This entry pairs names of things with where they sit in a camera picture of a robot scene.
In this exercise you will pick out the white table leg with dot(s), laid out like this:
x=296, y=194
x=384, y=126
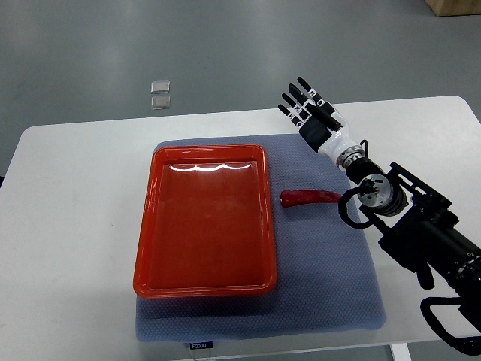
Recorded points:
x=400, y=352

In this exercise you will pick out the upper metal floor plate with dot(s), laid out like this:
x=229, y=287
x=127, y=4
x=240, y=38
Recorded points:
x=160, y=86

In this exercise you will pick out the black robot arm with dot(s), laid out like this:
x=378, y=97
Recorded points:
x=417, y=225

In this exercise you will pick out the red plastic tray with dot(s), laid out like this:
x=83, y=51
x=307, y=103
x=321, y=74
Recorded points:
x=207, y=227

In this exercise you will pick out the red chili pepper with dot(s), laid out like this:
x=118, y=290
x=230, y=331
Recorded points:
x=292, y=198

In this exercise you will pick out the black mat label tag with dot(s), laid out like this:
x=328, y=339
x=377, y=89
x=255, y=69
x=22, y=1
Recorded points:
x=203, y=345

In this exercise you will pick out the wooden box corner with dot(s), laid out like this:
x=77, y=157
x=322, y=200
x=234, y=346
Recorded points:
x=448, y=8

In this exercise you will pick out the blue grey mesh mat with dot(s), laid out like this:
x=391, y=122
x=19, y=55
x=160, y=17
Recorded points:
x=326, y=279

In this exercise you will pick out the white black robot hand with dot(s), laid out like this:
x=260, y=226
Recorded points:
x=328, y=132

